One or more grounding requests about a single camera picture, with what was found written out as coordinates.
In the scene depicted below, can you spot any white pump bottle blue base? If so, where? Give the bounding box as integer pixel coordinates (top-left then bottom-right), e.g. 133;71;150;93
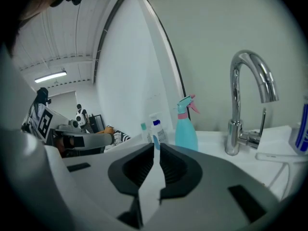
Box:
148;113;169;151

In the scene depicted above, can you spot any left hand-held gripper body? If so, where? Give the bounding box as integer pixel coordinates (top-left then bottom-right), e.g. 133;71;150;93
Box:
36;104;79;144

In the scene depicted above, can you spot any person's head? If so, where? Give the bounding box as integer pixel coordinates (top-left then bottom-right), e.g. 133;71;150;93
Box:
18;0;64;21

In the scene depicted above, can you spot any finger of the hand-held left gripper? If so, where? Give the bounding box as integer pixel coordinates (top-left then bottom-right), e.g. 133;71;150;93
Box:
53;131;116;152

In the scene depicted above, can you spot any teal spray bottle pink trigger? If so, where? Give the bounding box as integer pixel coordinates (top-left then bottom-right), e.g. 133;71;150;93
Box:
175;94;200;152

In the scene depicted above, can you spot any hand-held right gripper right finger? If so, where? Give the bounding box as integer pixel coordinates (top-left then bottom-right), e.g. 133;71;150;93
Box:
144;143;282;231

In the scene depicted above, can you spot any small white bottle green cap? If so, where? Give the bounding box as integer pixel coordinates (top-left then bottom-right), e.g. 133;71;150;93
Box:
140;122;152;144

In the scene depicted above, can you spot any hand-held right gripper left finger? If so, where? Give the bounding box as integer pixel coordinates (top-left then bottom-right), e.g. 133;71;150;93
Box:
44;142;154;231

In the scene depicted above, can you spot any black cabinet frame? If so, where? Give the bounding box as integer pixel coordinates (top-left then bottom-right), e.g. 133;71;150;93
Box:
88;114;104;133

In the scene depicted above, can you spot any chrome faucet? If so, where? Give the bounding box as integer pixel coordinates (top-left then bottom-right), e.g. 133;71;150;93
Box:
225;50;280;156

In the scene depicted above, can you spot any ceiling tube light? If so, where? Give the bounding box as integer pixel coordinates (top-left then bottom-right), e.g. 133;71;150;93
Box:
34;70;67;84

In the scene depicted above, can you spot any black white striped blanket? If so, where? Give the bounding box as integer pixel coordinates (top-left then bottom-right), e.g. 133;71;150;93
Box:
105;125;132;151

